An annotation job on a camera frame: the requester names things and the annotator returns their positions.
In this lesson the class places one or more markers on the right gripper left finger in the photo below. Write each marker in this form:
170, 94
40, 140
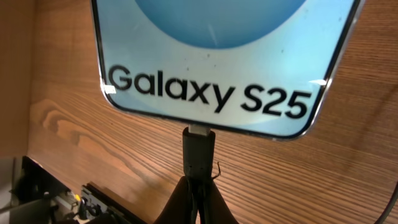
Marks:
181, 207

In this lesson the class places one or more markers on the Galaxy S25 smartphone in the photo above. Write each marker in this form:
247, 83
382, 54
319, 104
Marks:
261, 68

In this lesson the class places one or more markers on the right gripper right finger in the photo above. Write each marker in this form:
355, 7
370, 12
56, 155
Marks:
212, 207

